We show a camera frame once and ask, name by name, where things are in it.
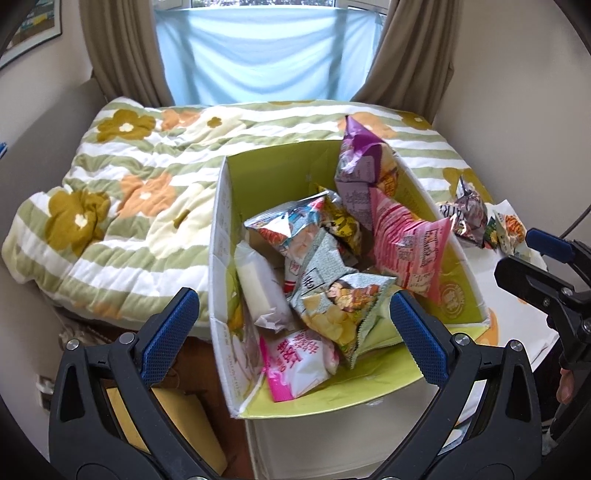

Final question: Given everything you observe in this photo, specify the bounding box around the orange brown snack bag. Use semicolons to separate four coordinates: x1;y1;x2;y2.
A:
484;211;530;259

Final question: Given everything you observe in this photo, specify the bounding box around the purple brown snack bag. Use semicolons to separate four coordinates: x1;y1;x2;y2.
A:
438;177;488;248

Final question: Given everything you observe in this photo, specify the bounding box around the grey patterned potato chip bag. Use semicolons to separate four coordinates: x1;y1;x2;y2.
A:
290;230;402;367

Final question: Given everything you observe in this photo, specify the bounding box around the pink white snack bag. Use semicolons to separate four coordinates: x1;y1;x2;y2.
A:
259;329;339;403

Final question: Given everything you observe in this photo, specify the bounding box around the orange cream cheese snack bag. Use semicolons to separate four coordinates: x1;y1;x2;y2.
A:
233;241;297;333

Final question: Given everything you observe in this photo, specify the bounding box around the purple potato chip bag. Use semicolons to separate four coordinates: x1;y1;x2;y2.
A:
335;115;399;231

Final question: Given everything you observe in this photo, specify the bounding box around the person right hand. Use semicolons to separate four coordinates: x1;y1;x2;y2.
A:
556;369;575;405

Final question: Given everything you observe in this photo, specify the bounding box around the yellow envelope on floor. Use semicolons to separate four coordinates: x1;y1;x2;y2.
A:
106;387;228;475

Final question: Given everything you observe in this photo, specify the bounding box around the white storage bin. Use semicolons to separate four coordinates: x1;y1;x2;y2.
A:
245;379;438;479

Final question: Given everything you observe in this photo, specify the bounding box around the pink korean snack bag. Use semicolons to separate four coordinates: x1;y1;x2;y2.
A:
370;187;451;304

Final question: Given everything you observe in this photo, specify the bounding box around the floral striped quilt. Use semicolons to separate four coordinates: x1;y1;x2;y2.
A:
1;98;468;330

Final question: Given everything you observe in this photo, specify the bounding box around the yellow snack bag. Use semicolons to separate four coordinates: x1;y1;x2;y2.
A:
317;185;363;256

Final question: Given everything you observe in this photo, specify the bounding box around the right brown curtain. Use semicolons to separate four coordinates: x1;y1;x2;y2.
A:
353;0;464;122

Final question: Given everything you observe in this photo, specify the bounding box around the brown curtain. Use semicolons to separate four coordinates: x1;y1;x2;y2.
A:
353;0;464;122
79;0;173;107

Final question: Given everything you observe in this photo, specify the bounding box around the grey bed headboard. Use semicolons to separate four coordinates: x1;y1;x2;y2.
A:
0;78;109;241

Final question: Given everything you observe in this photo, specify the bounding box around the left brown curtain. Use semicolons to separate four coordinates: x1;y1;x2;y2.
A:
79;0;173;107

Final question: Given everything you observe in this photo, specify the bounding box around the blue sheer window cloth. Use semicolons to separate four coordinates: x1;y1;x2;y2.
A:
155;6;384;105

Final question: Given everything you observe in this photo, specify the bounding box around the framed house picture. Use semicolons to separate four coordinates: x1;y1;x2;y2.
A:
1;0;62;69

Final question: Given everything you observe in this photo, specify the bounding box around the black cable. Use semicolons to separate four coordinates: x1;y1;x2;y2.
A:
560;200;591;241

